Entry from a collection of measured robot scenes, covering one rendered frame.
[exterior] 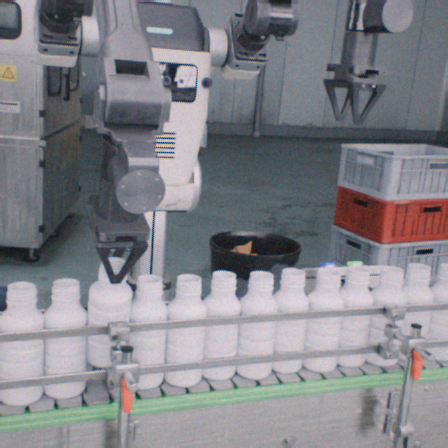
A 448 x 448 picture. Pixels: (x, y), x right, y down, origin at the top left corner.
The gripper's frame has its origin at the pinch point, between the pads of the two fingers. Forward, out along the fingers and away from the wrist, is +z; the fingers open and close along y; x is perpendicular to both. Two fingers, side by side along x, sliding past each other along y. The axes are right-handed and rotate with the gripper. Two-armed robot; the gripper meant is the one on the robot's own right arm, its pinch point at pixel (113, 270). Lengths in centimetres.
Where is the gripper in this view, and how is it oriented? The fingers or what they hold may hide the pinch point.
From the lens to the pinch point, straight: 89.6
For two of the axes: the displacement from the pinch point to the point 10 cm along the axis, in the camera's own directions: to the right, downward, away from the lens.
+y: 3.0, 5.0, -8.1
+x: 9.4, -0.2, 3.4
